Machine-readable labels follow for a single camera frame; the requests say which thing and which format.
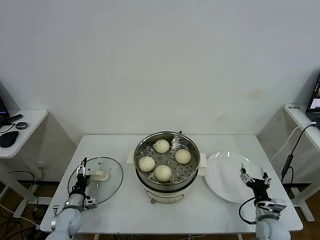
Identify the white side table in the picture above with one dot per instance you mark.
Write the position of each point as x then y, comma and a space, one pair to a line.
30, 125
295, 117

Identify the small printed label sticker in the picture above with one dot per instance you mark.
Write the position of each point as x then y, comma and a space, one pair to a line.
293, 107

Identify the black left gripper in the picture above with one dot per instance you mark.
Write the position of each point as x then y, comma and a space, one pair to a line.
80, 185

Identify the black computer mouse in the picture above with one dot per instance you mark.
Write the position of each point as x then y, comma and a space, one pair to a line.
8, 138

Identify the white round plate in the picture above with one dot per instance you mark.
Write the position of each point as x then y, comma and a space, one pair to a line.
220, 172

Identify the white steamed baozi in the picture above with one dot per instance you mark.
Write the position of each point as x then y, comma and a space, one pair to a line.
162, 146
183, 156
163, 173
146, 164

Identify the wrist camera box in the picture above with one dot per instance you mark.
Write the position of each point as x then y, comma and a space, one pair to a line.
279, 205
90, 203

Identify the black open laptop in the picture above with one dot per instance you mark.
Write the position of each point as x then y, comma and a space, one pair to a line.
3, 110
314, 100

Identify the round black puck device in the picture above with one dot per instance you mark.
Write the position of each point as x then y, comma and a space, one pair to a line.
21, 125

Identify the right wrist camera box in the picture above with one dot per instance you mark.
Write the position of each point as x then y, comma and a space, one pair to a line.
279, 205

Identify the steel perforated steamer tray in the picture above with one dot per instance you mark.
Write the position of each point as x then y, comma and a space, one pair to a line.
175, 172

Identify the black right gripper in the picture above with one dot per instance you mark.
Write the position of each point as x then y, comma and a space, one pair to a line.
260, 191

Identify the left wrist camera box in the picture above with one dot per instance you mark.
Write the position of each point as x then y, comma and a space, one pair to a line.
90, 203

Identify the white wall power plug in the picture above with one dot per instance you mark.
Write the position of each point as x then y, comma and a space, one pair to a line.
40, 165

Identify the white electric pot base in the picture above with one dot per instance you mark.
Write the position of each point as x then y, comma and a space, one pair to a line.
165, 193

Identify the black stick shaped device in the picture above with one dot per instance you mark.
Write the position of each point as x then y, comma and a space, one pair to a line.
13, 118

